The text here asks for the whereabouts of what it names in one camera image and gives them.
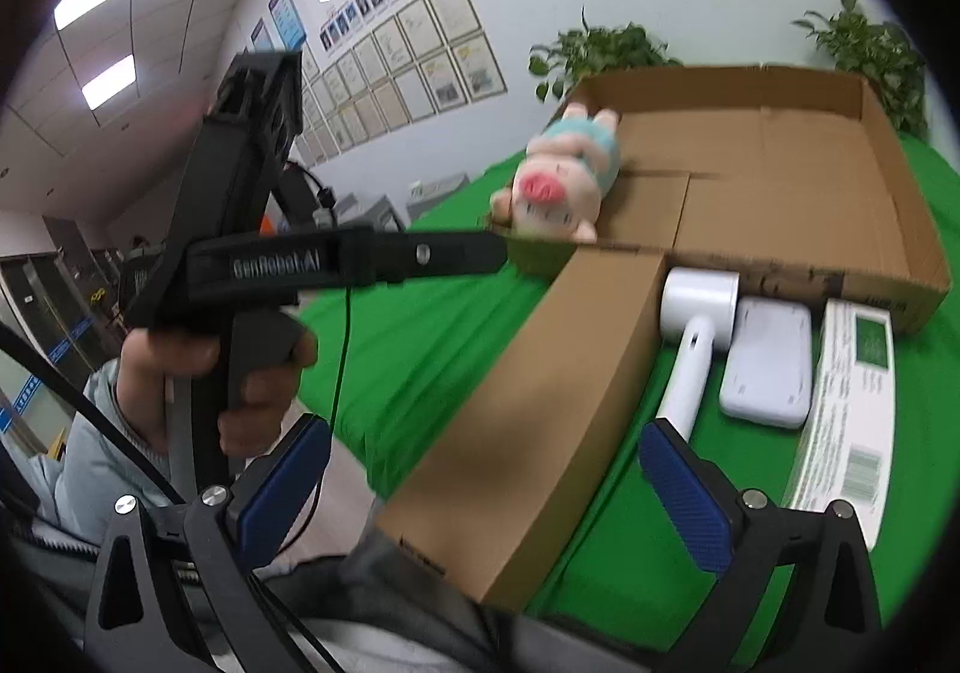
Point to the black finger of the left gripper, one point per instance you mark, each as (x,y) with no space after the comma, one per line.
(399,257)

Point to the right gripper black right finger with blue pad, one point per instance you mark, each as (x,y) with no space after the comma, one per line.
(829,615)

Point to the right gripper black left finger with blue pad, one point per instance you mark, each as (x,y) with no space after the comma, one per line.
(138,616)

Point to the white green printed carton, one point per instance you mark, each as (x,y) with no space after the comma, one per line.
(846,446)

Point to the long brown cardboard box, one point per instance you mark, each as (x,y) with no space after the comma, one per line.
(494,501)

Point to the white rectangular device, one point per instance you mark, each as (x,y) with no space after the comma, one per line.
(768,374)

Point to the white hair dryer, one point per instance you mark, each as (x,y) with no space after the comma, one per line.
(698,311)

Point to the light blue sleeve forearm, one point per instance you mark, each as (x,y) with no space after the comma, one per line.
(95,473)

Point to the person's left hand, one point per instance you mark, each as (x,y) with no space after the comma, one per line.
(150,359)

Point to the grey plastic stool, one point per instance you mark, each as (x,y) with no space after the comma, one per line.
(424,196)
(376,211)

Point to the green tablecloth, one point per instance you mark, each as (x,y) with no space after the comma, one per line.
(397,362)

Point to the pink pig plush toy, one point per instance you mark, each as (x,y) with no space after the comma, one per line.
(566,173)

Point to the left potted green plant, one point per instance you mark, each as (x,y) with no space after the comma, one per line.
(589,50)

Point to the potted green plant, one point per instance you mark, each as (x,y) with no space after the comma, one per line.
(879,52)
(589,50)

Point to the large open cardboard tray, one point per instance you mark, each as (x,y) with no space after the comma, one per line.
(791,177)

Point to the right potted green plant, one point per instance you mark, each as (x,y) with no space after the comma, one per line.
(879,52)

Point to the framed certificates on wall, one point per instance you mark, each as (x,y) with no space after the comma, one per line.
(424,59)

